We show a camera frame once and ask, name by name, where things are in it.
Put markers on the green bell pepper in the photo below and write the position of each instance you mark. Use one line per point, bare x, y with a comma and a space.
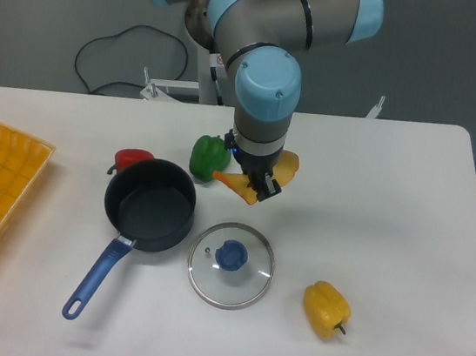
208, 155

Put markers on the red bell pepper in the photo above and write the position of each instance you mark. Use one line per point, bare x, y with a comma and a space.
125, 157

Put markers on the toasted bread slice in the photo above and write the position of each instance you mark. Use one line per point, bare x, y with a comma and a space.
284, 172

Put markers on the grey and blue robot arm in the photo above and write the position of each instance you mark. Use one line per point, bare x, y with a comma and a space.
257, 40

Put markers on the yellow bell pepper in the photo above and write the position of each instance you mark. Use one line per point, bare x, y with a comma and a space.
326, 309

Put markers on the glass lid with blue knob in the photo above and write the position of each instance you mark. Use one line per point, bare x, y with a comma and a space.
231, 266

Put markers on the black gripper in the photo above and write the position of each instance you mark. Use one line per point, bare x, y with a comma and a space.
258, 168

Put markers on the dark pot with blue handle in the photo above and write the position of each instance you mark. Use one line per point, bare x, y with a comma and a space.
151, 204

